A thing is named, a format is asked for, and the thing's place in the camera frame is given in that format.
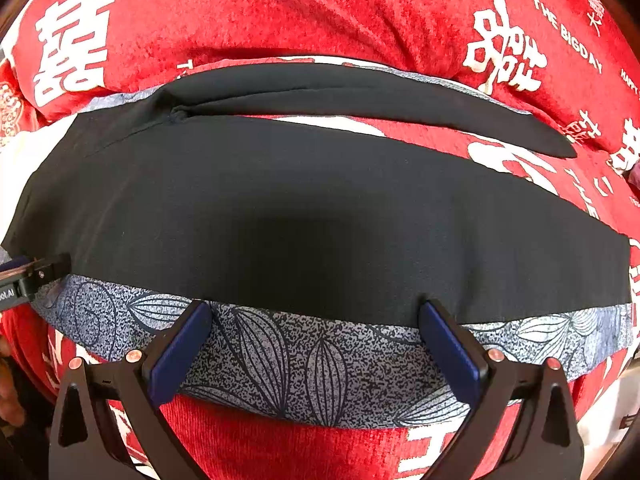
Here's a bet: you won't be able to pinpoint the grey leaf-patterned cloth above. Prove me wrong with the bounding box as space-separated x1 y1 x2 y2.
35 61 638 429

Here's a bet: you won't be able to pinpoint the black pants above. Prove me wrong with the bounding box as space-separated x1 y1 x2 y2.
2 63 630 326

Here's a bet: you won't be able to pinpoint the person's left hand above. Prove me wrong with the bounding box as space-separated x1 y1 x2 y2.
0 337 25 428

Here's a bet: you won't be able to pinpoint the red sofa cover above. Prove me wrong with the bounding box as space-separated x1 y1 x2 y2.
1 0 639 479

